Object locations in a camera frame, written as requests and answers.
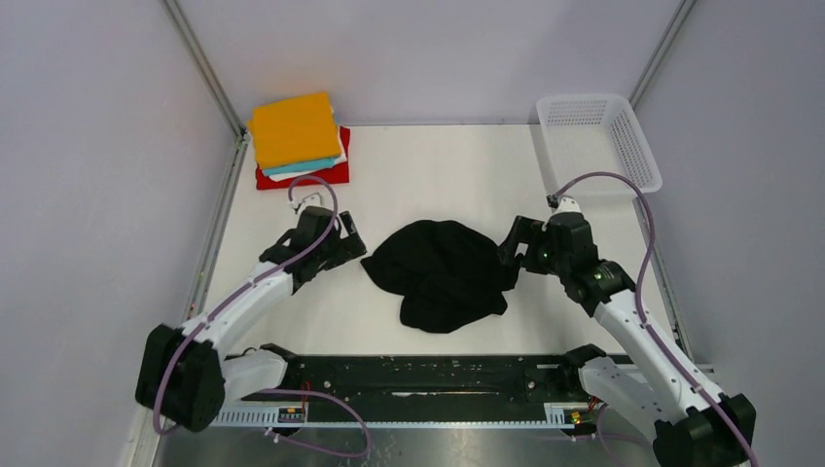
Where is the black t shirt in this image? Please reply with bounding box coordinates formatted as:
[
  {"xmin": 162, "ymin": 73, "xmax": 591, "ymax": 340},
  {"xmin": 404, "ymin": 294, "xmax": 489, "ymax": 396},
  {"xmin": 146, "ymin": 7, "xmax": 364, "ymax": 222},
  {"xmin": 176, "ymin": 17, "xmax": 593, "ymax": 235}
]
[{"xmin": 361, "ymin": 220, "xmax": 520, "ymax": 334}]

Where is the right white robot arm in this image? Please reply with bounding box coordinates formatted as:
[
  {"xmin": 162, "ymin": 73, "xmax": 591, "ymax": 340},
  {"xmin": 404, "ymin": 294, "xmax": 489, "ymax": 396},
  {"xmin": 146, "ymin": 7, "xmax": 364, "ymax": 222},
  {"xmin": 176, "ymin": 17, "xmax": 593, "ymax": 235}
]
[{"xmin": 498, "ymin": 211, "xmax": 758, "ymax": 466}]

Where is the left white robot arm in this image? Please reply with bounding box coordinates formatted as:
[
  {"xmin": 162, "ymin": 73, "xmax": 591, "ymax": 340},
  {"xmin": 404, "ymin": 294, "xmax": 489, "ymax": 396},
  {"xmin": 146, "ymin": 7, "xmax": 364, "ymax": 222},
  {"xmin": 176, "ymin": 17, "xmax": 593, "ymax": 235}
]
[{"xmin": 135, "ymin": 206, "xmax": 367, "ymax": 432}]

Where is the red folded t shirt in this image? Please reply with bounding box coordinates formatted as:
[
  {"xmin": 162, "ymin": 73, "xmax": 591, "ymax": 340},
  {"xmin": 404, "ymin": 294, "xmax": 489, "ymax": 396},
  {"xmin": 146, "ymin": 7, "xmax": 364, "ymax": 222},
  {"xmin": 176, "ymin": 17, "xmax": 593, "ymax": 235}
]
[{"xmin": 254, "ymin": 160, "xmax": 350, "ymax": 191}]

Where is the teal folded t shirt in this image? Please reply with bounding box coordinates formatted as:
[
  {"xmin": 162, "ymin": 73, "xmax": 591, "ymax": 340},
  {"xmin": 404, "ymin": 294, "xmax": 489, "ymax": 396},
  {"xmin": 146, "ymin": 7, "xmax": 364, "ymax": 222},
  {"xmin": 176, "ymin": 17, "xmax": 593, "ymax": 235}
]
[{"xmin": 261, "ymin": 154, "xmax": 342, "ymax": 178}]

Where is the white folded t shirt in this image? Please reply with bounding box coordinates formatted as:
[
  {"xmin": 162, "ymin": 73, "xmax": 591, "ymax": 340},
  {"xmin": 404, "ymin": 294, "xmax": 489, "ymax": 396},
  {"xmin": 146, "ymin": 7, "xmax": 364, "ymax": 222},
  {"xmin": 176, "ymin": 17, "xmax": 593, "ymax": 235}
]
[{"xmin": 267, "ymin": 151, "xmax": 348, "ymax": 184}]

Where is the orange folded t shirt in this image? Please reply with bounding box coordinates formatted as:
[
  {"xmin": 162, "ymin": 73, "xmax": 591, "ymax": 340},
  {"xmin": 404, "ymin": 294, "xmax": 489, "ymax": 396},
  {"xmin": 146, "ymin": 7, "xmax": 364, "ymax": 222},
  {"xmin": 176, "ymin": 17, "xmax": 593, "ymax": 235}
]
[{"xmin": 247, "ymin": 91, "xmax": 341, "ymax": 169}]

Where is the white plastic basket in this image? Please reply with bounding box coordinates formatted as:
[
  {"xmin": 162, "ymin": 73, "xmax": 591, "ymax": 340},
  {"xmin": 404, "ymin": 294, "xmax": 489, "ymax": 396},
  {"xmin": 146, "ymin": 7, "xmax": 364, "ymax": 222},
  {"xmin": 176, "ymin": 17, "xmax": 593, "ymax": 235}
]
[{"xmin": 536, "ymin": 93, "xmax": 663, "ymax": 195}]

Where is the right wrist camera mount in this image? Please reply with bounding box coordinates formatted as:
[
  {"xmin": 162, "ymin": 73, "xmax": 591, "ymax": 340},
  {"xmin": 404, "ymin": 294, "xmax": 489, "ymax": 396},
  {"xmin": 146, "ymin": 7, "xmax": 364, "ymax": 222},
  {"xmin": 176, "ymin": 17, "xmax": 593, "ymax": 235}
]
[{"xmin": 547, "ymin": 195, "xmax": 582, "ymax": 217}]

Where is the aluminium frame rail left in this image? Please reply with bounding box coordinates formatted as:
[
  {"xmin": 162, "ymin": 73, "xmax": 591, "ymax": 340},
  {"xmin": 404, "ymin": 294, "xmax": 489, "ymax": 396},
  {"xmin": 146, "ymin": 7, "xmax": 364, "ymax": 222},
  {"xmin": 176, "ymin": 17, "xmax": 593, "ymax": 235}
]
[{"xmin": 161, "ymin": 1, "xmax": 246, "ymax": 320}]

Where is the aluminium frame rail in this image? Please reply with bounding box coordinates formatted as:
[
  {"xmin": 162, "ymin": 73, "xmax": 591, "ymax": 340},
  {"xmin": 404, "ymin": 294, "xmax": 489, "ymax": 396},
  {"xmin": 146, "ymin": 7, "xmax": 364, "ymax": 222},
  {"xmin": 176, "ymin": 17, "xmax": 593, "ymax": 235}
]
[
  {"xmin": 161, "ymin": 1, "xmax": 246, "ymax": 320},
  {"xmin": 628, "ymin": 0, "xmax": 699, "ymax": 108}
]

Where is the slotted cable duct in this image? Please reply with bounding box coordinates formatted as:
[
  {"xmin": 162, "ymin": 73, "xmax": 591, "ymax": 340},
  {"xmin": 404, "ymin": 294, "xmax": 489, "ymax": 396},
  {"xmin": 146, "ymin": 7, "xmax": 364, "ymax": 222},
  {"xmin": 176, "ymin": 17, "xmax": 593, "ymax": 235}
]
[{"xmin": 209, "ymin": 403, "xmax": 594, "ymax": 430}]

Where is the aluminium frame rail right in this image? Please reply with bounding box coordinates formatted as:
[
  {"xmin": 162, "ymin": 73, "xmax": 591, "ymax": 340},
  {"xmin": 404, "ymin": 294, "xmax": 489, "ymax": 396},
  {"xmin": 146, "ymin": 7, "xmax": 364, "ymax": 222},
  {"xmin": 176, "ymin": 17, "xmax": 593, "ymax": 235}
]
[{"xmin": 628, "ymin": 0, "xmax": 699, "ymax": 108}]

